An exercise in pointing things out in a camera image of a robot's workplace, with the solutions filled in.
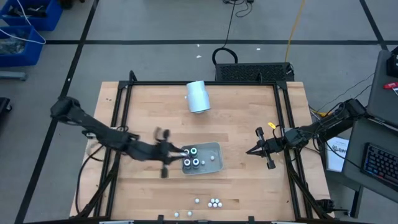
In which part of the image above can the black keyboard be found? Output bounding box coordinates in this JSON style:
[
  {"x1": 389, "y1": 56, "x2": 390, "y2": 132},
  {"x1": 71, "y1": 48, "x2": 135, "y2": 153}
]
[{"x1": 360, "y1": 142, "x2": 398, "y2": 192}]

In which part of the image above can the white cable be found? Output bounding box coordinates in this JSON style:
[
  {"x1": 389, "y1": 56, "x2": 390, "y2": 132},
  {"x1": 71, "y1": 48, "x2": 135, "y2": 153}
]
[{"x1": 0, "y1": 0, "x2": 47, "y2": 45}]

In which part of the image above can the grey plastic bin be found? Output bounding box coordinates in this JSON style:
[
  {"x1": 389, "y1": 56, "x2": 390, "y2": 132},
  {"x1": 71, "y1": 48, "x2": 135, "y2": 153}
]
[{"x1": 180, "y1": 142, "x2": 224, "y2": 176}]

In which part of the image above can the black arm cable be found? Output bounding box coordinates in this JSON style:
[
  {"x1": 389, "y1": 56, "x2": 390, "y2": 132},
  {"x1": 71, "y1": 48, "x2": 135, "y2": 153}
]
[{"x1": 74, "y1": 144, "x2": 105, "y2": 215}]

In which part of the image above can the grey desk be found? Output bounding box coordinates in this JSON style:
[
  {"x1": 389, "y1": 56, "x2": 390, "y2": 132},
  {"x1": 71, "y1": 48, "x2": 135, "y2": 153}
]
[
  {"x1": 341, "y1": 115, "x2": 398, "y2": 205},
  {"x1": 366, "y1": 49, "x2": 398, "y2": 128}
]

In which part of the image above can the black mesh computer case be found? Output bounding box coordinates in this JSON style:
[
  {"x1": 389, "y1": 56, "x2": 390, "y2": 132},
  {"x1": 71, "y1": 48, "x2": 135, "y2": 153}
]
[{"x1": 214, "y1": 62, "x2": 295, "y2": 82}]

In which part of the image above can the white printed paper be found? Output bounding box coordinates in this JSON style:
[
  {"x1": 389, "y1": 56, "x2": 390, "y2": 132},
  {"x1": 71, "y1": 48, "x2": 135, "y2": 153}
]
[{"x1": 325, "y1": 136, "x2": 351, "y2": 173}]

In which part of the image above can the black hanging cable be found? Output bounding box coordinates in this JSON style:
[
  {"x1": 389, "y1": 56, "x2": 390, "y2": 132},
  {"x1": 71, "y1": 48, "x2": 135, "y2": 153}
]
[{"x1": 211, "y1": 0, "x2": 239, "y2": 66}]

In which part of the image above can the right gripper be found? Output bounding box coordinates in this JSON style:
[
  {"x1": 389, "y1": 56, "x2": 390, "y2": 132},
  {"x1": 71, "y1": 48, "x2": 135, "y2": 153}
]
[{"x1": 246, "y1": 126, "x2": 285, "y2": 170}]

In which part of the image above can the yellow hanging cable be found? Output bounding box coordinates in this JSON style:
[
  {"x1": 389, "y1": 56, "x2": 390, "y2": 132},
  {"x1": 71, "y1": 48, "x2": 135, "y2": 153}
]
[{"x1": 284, "y1": 0, "x2": 307, "y2": 63}]

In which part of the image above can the thin black cable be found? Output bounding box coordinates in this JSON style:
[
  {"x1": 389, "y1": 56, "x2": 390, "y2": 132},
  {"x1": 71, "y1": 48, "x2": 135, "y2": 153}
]
[{"x1": 222, "y1": 0, "x2": 254, "y2": 18}]

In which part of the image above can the black aluminium rig frame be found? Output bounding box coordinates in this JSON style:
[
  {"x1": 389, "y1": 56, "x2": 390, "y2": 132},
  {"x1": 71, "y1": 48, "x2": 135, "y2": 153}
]
[{"x1": 70, "y1": 70, "x2": 336, "y2": 222}]

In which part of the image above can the blue plastic storage bin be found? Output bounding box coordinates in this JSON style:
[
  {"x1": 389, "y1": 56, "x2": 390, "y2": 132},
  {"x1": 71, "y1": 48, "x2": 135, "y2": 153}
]
[
  {"x1": 0, "y1": 25, "x2": 46, "y2": 68},
  {"x1": 0, "y1": 0, "x2": 64, "y2": 32}
]

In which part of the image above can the yellow connector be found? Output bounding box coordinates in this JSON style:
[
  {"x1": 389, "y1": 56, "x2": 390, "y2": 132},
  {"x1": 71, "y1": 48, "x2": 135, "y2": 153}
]
[{"x1": 313, "y1": 108, "x2": 333, "y2": 118}]

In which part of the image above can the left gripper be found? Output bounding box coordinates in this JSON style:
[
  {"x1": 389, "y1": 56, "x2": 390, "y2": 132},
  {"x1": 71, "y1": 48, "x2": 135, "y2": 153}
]
[{"x1": 146, "y1": 127, "x2": 189, "y2": 180}]

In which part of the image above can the grey metal bar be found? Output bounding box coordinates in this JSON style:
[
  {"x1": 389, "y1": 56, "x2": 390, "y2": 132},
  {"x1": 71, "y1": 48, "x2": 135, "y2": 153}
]
[{"x1": 0, "y1": 70, "x2": 27, "y2": 82}]

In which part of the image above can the black desk device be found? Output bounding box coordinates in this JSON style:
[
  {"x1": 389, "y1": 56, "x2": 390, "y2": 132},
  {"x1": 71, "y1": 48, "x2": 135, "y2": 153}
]
[{"x1": 386, "y1": 46, "x2": 398, "y2": 78}]

